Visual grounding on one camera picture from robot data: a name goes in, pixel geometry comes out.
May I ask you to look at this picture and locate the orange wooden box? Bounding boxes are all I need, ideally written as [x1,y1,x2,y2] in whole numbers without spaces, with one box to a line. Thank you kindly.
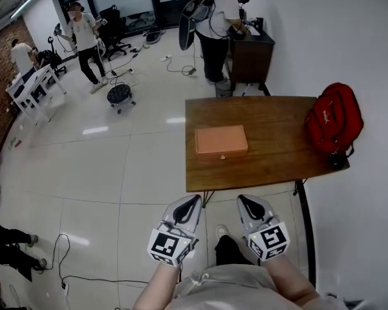
[194,124,249,163]

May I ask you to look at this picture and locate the person's right forearm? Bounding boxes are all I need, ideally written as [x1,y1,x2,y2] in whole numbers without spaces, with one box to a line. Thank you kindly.
[264,253,318,307]

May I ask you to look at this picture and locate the black office chair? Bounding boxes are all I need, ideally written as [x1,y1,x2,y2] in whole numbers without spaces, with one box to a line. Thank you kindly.
[128,10,150,26]
[98,5,133,61]
[35,36,68,78]

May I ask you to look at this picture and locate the person's light shirt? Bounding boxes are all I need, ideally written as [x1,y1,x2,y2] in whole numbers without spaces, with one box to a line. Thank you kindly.
[171,264,345,310]

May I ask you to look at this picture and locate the dark wooden cabinet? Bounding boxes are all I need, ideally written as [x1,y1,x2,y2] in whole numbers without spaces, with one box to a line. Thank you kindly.
[228,30,276,92]

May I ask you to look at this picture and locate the red backpack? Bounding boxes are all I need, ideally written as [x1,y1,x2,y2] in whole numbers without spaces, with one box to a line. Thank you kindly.
[303,82,365,158]

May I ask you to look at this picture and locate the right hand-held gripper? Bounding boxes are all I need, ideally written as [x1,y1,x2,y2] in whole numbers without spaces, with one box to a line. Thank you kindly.
[237,194,291,263]

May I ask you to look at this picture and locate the person's left forearm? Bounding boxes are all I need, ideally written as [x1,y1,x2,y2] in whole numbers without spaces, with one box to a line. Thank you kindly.
[131,262,182,310]

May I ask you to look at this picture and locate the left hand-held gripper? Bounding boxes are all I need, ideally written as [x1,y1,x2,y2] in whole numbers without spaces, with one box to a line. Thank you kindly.
[146,194,204,268]

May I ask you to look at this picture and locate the long ceiling light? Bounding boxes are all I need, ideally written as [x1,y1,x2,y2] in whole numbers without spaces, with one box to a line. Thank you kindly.
[8,0,42,19]

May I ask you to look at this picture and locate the grey floor cable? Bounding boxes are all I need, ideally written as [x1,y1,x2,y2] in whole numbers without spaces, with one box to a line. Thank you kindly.
[165,54,199,76]

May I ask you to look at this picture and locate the dark oval pouch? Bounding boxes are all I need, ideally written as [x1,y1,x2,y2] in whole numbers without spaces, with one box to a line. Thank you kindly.
[178,12,197,52]

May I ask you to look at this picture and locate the black floor cable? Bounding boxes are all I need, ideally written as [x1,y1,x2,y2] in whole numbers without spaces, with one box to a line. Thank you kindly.
[52,234,149,291]

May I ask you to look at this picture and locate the person's black trouser leg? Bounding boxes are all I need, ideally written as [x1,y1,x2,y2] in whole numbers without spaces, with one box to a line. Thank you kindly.
[213,234,257,267]

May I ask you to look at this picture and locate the small grey bin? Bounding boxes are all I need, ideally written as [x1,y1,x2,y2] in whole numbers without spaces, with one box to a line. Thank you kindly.
[214,81,233,99]

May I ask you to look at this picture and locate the black round rolling stool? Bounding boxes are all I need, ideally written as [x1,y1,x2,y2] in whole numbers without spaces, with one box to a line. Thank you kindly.
[106,83,137,115]

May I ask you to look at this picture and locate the white table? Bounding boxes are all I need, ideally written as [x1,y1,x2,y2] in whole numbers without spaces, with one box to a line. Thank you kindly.
[5,63,67,126]

